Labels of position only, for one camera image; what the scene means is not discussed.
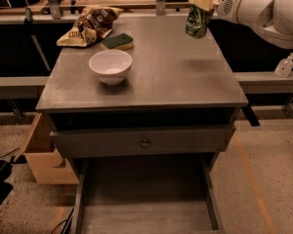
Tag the white bowl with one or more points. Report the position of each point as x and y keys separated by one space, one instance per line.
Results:
x=111 y=66

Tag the open middle drawer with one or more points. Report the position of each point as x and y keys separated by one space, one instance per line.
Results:
x=155 y=194

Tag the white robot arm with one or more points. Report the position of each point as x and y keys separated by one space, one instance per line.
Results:
x=272 y=20

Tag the brown yellow chip bag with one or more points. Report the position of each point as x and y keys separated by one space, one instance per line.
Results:
x=93 y=25

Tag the wooden box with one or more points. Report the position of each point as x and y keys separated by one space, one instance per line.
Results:
x=42 y=156

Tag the green soda can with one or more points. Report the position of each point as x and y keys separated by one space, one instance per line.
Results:
x=197 y=22

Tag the green yellow sponge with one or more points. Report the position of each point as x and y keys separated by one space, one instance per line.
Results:
x=119 y=42

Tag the clear sanitizer bottle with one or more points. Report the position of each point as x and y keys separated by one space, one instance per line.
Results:
x=284 y=67

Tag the top grey drawer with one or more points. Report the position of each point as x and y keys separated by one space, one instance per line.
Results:
x=142 y=141

